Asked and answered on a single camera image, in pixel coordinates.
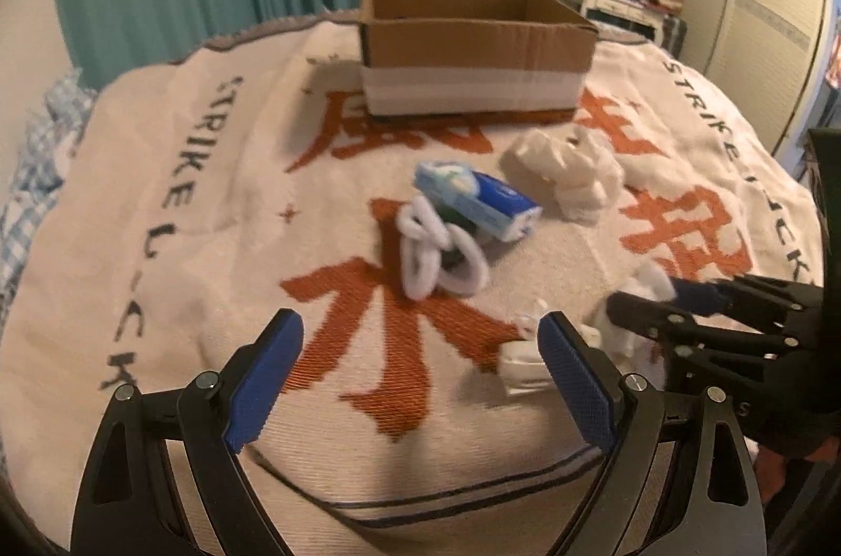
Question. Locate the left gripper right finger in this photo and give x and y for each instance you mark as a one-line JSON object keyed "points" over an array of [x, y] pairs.
{"points": [[676, 476]]}

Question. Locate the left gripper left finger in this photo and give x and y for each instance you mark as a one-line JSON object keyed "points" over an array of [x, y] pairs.
{"points": [[128, 501]]}

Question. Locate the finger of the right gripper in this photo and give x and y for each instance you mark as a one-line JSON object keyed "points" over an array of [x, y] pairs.
{"points": [[755, 339], [745, 296]]}

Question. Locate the white sock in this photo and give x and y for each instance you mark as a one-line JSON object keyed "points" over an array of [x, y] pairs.
{"points": [[649, 285]]}

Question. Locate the white lace cloth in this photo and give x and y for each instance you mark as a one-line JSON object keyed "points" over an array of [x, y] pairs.
{"points": [[581, 170]]}

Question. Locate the white and green plush toy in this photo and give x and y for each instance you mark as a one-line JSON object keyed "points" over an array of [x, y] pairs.
{"points": [[437, 255]]}

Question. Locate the small white plastic item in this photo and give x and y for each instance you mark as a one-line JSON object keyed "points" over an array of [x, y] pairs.
{"points": [[519, 364]]}

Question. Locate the blue tissue pack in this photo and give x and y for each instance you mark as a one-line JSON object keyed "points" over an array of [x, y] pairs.
{"points": [[487, 202]]}

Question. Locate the cream louvered wardrobe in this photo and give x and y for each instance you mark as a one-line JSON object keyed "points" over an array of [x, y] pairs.
{"points": [[761, 53]]}

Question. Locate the cream blanket with red characters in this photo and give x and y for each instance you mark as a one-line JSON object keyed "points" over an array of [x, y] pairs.
{"points": [[207, 196]]}

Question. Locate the white dressing table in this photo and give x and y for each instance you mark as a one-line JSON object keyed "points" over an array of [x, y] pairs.
{"points": [[634, 16]]}

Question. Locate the brown cardboard box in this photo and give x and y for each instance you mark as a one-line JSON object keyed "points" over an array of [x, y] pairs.
{"points": [[448, 57]]}

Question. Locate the blue plaid cloth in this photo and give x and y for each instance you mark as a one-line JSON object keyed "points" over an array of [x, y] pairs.
{"points": [[44, 161]]}

